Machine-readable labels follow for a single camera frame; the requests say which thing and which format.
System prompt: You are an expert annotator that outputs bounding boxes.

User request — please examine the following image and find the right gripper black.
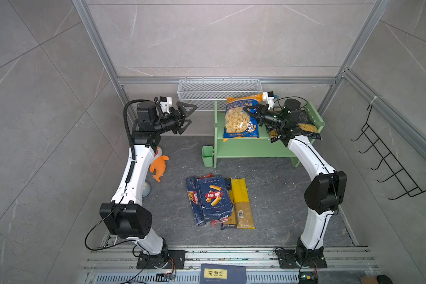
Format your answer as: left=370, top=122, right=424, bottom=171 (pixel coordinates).
left=244, top=105, right=288, bottom=130

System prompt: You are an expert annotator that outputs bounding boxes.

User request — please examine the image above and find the blue orecchiette pasta bag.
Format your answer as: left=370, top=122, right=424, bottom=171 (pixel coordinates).
left=223, top=93, right=263, bottom=142

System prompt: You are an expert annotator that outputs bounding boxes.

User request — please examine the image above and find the dark penne pasta bag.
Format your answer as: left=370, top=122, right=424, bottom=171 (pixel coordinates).
left=266, top=110, right=322, bottom=141

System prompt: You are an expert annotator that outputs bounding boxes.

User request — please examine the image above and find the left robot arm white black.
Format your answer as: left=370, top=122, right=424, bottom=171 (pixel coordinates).
left=99, top=98, right=197, bottom=264

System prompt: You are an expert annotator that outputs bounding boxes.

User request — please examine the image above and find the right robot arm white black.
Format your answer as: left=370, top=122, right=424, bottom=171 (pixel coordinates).
left=243, top=98, right=347, bottom=268

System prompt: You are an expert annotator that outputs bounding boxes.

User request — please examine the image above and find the green two-tier shelf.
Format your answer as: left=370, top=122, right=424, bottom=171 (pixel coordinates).
left=213, top=101, right=325, bottom=167

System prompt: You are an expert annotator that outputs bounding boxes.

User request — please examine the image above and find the red pasta packet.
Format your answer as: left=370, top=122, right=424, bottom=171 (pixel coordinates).
left=210, top=217, right=229, bottom=226

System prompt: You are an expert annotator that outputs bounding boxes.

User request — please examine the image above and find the small green cup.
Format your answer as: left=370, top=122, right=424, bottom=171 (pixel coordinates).
left=201, top=146, right=214, bottom=168

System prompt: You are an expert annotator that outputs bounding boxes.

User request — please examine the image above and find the orange shark plush toy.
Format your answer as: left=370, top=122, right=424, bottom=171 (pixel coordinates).
left=150, top=147, right=169, bottom=182

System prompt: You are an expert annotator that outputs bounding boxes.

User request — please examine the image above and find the blue Barilla spaghetti box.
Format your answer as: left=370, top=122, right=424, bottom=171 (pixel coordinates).
left=186, top=176, right=205, bottom=226

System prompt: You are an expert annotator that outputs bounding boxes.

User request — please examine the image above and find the small grey alarm clock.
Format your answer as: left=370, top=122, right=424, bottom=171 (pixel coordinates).
left=142, top=182, right=151, bottom=198

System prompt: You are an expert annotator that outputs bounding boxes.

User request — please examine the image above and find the blue Barilla rigatoni box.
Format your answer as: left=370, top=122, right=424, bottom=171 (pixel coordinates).
left=197, top=176, right=233, bottom=222

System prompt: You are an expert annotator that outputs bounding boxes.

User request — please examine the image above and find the yellow spaghetti bag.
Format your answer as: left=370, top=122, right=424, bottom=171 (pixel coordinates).
left=231, top=179, right=255, bottom=229

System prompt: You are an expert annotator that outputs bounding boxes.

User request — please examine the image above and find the dark blue spaghetti bag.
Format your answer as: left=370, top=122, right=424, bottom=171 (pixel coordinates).
left=221, top=178, right=237, bottom=230

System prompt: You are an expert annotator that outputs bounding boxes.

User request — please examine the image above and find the dark blue book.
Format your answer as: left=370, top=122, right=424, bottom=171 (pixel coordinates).
left=200, top=264, right=247, bottom=284

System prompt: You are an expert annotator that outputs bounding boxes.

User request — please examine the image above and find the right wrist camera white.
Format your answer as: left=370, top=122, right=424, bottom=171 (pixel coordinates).
left=262, top=91, right=277, bottom=109

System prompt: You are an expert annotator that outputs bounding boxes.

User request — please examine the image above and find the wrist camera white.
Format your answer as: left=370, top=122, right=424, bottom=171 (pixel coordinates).
left=262, top=91, right=277, bottom=109
left=159, top=96, right=172, bottom=114

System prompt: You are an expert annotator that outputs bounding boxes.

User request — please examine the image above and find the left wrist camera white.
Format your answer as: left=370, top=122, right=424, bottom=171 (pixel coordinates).
left=159, top=96, right=172, bottom=114

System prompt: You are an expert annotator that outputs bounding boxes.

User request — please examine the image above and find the white wire mesh basket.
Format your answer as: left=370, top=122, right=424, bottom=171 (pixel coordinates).
left=177, top=79, right=262, bottom=112

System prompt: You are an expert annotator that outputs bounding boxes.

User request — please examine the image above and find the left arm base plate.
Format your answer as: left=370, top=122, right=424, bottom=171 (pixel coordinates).
left=136, top=250, right=186, bottom=270

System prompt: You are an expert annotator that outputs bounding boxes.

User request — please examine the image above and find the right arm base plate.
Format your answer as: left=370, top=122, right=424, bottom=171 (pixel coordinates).
left=275, top=247, right=327, bottom=269

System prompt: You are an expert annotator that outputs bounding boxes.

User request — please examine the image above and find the aluminium rail frame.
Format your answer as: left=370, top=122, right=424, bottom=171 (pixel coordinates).
left=75, top=246, right=381, bottom=284

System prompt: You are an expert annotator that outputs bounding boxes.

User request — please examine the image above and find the black wire hook rack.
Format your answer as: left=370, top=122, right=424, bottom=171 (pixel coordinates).
left=350, top=104, right=426, bottom=201

